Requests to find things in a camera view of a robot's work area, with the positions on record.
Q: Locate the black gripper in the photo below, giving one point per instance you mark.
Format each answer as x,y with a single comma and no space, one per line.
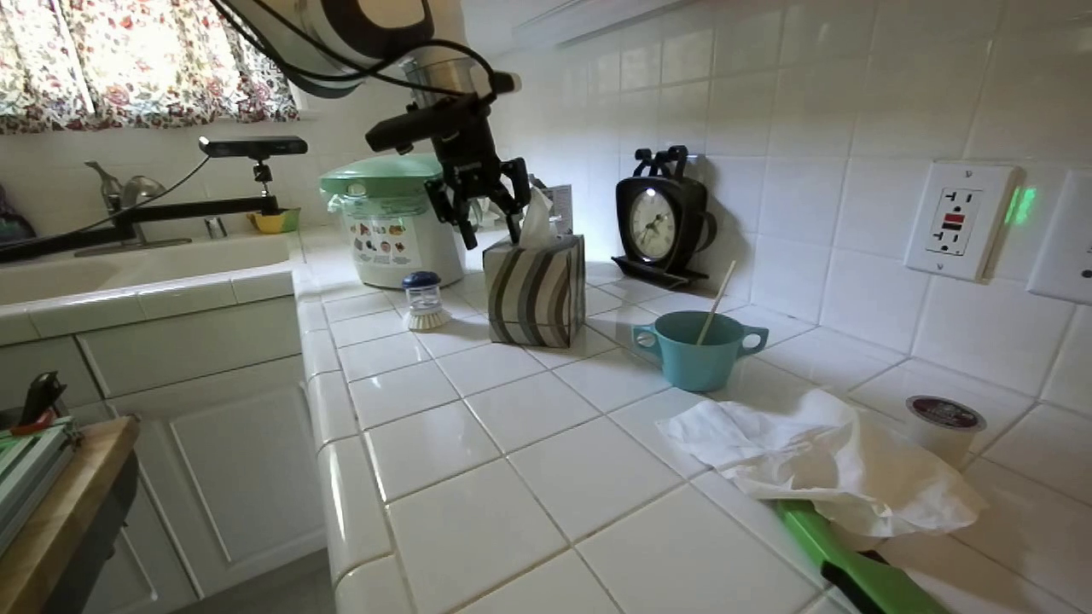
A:
469,160

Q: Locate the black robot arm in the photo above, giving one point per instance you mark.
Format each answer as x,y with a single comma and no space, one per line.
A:
337,47

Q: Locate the white bin with green bag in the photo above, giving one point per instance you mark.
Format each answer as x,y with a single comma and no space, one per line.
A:
391,222

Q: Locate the small white blue-lidded jar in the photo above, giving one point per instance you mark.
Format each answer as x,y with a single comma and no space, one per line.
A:
425,304

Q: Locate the black desk clock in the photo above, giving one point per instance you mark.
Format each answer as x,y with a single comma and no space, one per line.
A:
664,220

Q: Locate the yellow-green bowl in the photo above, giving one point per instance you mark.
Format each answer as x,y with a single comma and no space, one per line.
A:
273,222

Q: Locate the wooden stirring stick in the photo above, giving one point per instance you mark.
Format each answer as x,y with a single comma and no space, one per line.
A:
716,309

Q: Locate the chrome sink faucet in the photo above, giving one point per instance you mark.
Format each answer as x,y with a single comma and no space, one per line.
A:
122,197

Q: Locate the white crumpled cloth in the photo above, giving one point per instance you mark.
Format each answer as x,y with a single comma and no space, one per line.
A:
830,456

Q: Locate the floral window curtain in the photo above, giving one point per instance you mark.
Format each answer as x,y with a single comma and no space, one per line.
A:
132,65

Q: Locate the stack of books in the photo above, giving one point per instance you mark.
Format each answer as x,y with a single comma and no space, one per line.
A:
26,471

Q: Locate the small white dark-lidded cup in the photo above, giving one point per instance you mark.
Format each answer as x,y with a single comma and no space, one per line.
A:
943,429

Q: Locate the wooden side table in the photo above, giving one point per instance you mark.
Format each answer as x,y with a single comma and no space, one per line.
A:
68,539

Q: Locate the teal two-handled cup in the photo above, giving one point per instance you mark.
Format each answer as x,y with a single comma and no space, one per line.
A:
698,350

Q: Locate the white wall power outlet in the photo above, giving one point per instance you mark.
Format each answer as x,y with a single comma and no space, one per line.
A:
957,220

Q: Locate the green handled tool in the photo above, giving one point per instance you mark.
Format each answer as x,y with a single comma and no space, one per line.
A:
865,579

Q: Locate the white light switch plate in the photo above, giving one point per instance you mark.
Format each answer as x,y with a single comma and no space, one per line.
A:
1064,262

